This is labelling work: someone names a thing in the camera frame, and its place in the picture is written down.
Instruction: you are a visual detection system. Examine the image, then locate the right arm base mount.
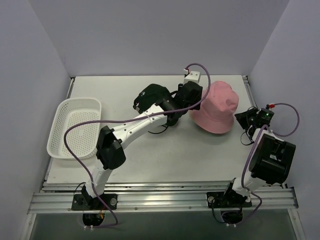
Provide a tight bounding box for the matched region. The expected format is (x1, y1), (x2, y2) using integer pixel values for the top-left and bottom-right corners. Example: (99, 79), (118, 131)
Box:
(206, 191), (252, 227)

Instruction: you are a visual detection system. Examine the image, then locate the black wire hat stand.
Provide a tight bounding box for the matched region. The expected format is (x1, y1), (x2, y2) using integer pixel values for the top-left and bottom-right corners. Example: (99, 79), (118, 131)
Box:
(148, 124), (169, 135)

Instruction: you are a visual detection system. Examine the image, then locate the aluminium front rail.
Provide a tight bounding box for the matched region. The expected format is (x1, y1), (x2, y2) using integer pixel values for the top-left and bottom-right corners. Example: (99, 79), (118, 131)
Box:
(28, 181), (299, 214)

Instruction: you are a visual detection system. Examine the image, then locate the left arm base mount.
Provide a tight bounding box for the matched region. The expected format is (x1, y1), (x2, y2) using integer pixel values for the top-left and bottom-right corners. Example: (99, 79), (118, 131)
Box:
(71, 193), (119, 230)

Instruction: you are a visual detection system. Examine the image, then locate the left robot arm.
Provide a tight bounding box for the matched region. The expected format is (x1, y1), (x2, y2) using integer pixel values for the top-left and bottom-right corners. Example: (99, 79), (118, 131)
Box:
(81, 81), (203, 210)

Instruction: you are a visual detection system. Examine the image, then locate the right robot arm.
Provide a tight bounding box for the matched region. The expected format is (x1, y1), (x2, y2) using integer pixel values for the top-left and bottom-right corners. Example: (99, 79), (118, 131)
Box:
(222, 103), (296, 207)

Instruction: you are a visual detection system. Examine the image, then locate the pink cap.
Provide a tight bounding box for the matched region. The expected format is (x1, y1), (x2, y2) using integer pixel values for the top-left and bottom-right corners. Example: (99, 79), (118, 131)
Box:
(189, 81), (239, 135)

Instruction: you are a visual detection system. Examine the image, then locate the white plastic basket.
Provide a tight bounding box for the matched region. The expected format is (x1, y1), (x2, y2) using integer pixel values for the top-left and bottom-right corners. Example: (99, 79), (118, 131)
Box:
(46, 97), (102, 160)

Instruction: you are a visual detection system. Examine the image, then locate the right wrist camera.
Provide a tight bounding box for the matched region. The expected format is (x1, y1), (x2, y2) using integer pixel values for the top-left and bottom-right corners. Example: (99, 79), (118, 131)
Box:
(265, 103), (275, 110)

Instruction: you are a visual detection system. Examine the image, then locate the dark green cap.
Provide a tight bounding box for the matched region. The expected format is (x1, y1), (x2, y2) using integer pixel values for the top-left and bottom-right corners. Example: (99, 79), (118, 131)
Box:
(133, 83), (181, 114)

